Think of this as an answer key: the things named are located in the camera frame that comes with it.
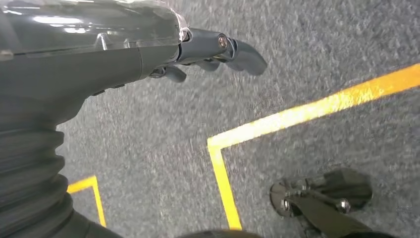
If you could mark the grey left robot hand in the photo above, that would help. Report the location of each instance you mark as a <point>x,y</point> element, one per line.
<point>82,49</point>

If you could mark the yellow floor tape square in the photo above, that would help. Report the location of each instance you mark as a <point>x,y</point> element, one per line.
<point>295,115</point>
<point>82,184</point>

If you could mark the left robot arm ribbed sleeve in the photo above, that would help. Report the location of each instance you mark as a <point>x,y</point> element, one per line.
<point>29,177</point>

